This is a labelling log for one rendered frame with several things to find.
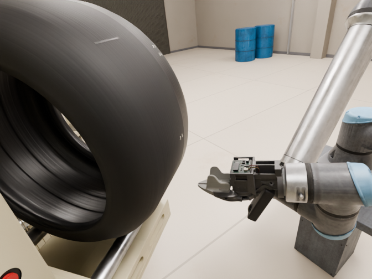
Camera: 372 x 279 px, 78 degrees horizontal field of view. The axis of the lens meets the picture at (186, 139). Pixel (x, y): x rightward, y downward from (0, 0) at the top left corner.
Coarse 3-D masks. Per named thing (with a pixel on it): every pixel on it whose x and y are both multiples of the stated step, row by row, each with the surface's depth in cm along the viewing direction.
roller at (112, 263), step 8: (136, 232) 66; (120, 240) 61; (128, 240) 62; (112, 248) 59; (120, 248) 60; (128, 248) 62; (104, 256) 58; (112, 256) 58; (120, 256) 59; (104, 264) 56; (112, 264) 56; (96, 272) 54; (104, 272) 54; (112, 272) 56
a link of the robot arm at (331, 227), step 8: (304, 208) 58; (312, 208) 57; (320, 208) 53; (304, 216) 59; (312, 216) 57; (320, 216) 55; (328, 216) 52; (336, 216) 51; (344, 216) 50; (352, 216) 50; (312, 224) 61; (320, 224) 56; (328, 224) 54; (336, 224) 52; (344, 224) 52; (352, 224) 52; (320, 232) 58; (328, 232) 55; (336, 232) 54; (344, 232) 54
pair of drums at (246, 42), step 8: (264, 24) 681; (272, 24) 652; (240, 32) 627; (248, 32) 620; (256, 32) 655; (264, 32) 643; (272, 32) 648; (240, 40) 637; (248, 40) 630; (256, 40) 665; (264, 40) 653; (272, 40) 660; (240, 48) 646; (248, 48) 640; (256, 48) 674; (264, 48) 663; (272, 48) 674; (240, 56) 657; (248, 56) 651; (256, 56) 684; (264, 56) 674
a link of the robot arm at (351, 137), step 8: (352, 112) 102; (360, 112) 101; (368, 112) 100; (344, 120) 105; (352, 120) 100; (360, 120) 98; (368, 120) 96; (344, 128) 105; (352, 128) 101; (360, 128) 99; (368, 128) 97; (344, 136) 106; (352, 136) 103; (360, 136) 100; (368, 136) 98; (344, 144) 107; (352, 144) 104; (360, 144) 102; (368, 144) 99; (360, 152) 104
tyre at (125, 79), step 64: (0, 0) 39; (64, 0) 49; (0, 64) 37; (64, 64) 36; (128, 64) 42; (0, 128) 71; (64, 128) 83; (128, 128) 39; (0, 192) 61; (64, 192) 78; (128, 192) 44
